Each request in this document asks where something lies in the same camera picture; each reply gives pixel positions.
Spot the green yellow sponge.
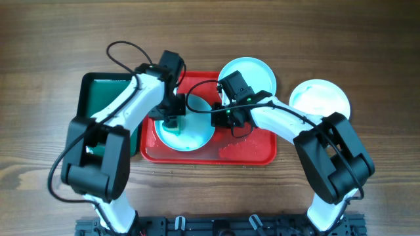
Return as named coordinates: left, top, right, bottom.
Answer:
left=162, top=118, right=181, bottom=136

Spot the red plastic tray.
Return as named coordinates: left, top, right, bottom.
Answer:
left=137, top=71, right=277, bottom=166

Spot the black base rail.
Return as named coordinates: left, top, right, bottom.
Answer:
left=74, top=214, right=367, bottom=236

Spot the black water tray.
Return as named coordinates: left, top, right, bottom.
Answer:
left=75, top=72, right=142, bottom=157

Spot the white plate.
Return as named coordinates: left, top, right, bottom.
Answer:
left=154, top=108, right=215, bottom=151
left=218, top=57, right=277, bottom=106

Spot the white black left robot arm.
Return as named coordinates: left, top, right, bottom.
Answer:
left=58, top=59, right=186, bottom=235

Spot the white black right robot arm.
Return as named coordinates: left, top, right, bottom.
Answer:
left=211, top=91, right=375, bottom=233

